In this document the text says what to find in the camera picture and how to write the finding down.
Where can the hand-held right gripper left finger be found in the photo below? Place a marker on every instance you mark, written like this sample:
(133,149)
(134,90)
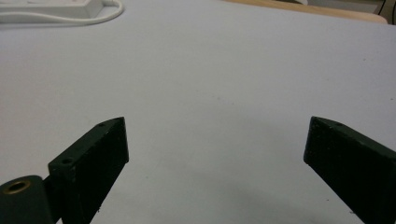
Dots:
(93,165)

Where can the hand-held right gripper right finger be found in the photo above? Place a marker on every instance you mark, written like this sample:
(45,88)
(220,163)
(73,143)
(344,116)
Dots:
(351,165)

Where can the white tray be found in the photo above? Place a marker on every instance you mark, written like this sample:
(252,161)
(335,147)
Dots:
(77,19)

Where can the light wooden board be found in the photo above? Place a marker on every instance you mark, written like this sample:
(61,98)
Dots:
(311,9)

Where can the white power strip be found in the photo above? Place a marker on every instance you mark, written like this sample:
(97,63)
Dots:
(46,7)

